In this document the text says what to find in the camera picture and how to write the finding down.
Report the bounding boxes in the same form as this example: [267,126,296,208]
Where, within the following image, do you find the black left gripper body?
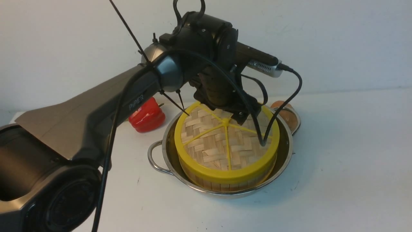
[159,12,261,125]

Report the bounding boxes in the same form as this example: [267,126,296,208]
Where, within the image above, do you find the yellow woven bamboo steamer lid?
[174,102,280,170]

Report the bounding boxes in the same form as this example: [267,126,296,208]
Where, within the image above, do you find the bamboo steamer basket yellow rim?
[179,153,277,192]

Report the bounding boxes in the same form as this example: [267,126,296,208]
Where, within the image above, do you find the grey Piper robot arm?
[1,12,262,232]

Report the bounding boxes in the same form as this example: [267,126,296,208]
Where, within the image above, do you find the stainless steel pot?
[147,106,301,199]

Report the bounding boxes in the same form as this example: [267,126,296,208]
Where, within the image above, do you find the red bell pepper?
[128,97,166,133]

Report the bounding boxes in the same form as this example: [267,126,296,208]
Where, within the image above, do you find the brown onion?
[279,104,301,134]

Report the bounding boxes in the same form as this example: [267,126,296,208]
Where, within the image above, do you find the wrist camera on brown mount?
[235,42,282,78]

